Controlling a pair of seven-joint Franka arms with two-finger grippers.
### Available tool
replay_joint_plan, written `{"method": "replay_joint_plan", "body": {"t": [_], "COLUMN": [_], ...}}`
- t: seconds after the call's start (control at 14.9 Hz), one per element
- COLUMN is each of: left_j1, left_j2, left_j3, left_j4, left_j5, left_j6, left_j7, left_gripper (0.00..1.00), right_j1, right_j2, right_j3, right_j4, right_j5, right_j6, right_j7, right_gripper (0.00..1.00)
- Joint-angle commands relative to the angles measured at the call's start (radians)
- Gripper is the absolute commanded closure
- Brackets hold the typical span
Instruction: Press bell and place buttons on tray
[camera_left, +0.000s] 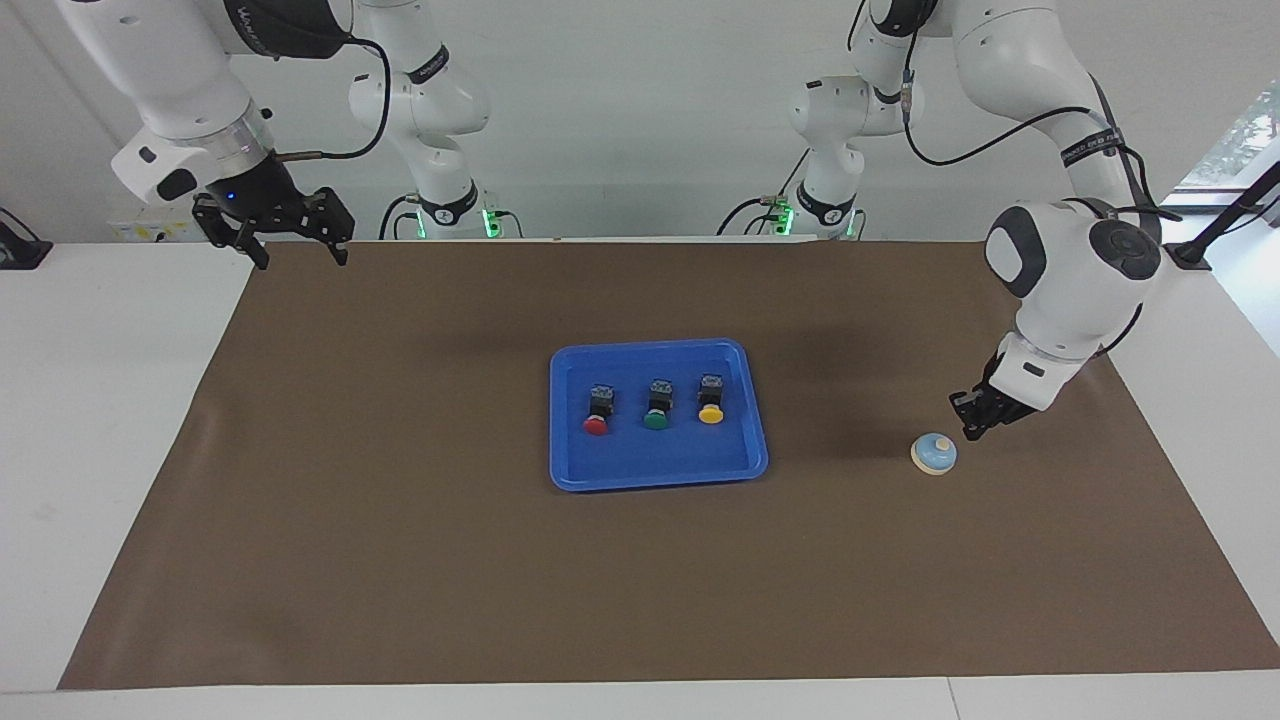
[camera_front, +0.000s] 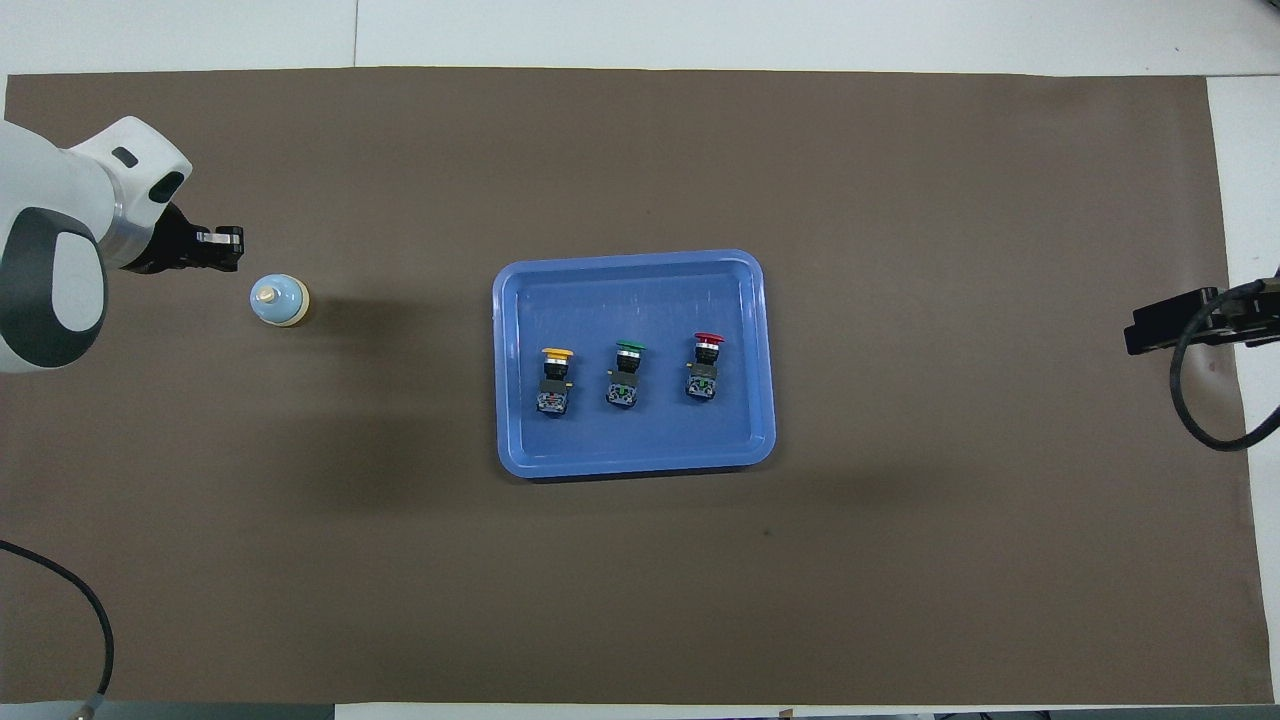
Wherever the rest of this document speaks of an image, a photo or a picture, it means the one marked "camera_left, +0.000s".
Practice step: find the blue plastic tray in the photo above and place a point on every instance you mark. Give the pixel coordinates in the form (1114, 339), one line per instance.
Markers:
(655, 455)

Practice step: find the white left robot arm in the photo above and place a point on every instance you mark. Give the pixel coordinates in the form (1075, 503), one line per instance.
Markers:
(1075, 290)

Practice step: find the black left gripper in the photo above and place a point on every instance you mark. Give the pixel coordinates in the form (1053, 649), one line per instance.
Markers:
(1008, 408)

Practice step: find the yellow push button switch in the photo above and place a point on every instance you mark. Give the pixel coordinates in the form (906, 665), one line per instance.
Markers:
(711, 414)

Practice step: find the white power strip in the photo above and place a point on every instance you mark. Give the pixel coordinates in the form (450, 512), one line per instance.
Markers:
(150, 230)

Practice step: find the black stand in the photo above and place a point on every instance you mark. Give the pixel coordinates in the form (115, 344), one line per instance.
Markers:
(20, 252)
(1190, 255)

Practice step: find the red push button switch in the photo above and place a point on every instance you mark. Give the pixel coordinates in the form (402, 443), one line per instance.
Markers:
(597, 425)

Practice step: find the light blue service bell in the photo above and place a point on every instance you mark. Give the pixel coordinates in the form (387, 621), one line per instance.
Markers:
(935, 455)

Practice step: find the green push button switch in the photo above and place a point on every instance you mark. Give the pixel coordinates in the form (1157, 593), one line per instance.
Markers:
(656, 421)

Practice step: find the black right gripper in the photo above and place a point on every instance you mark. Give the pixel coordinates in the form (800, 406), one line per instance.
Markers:
(262, 200)

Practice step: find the glass window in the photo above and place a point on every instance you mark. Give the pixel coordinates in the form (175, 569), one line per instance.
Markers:
(1240, 140)

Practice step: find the brown table mat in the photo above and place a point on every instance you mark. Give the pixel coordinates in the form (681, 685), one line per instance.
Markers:
(640, 580)

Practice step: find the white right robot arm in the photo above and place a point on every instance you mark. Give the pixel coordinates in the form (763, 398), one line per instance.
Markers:
(150, 70)

